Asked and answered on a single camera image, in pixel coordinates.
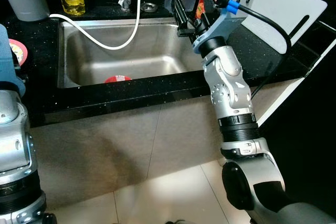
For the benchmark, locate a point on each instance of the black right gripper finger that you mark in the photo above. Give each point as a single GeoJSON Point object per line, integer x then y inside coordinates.
{"type": "Point", "coordinates": [184, 19]}

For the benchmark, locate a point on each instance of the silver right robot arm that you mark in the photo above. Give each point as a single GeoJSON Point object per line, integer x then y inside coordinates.
{"type": "Point", "coordinates": [233, 93]}

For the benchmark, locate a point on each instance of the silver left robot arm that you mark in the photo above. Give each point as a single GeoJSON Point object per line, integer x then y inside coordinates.
{"type": "Point", "coordinates": [13, 145]}

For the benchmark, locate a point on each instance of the round metal counter fitting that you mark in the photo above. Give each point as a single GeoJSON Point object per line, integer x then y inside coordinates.
{"type": "Point", "coordinates": [149, 7]}

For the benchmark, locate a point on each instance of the stainless steel sink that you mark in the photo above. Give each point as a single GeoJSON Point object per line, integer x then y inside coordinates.
{"type": "Point", "coordinates": [136, 61]}

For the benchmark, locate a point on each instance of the white plastic cutting board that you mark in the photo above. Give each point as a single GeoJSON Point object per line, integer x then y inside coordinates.
{"type": "Point", "coordinates": [283, 9]}

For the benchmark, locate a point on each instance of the red bowl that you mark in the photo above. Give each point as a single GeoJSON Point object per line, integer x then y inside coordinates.
{"type": "Point", "coordinates": [117, 79]}

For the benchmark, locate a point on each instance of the red-rimmed round plate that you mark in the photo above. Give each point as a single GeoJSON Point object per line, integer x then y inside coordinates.
{"type": "Point", "coordinates": [18, 52]}

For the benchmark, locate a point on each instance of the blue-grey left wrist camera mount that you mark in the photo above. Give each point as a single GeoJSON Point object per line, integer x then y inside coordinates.
{"type": "Point", "coordinates": [9, 61]}

